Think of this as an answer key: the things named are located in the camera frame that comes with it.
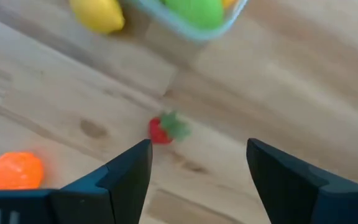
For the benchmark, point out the yellow toy lemon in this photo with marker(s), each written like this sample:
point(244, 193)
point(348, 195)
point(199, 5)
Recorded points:
point(98, 14)

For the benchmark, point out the red toy strawberry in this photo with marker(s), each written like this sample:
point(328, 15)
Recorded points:
point(158, 133)

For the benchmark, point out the green round toy fruit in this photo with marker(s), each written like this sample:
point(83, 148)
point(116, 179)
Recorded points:
point(194, 12)

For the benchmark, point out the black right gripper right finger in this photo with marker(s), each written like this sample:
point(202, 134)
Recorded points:
point(291, 193)

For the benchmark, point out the orange toy fruit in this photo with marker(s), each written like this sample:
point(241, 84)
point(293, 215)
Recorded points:
point(14, 171)

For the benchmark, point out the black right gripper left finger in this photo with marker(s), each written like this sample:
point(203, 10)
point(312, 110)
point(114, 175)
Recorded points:
point(117, 196)

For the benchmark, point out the clear plastic tupperware container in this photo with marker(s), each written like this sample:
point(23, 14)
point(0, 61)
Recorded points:
point(182, 29)

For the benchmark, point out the yellow-orange toy fruit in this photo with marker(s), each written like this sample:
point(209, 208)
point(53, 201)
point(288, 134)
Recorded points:
point(228, 2)

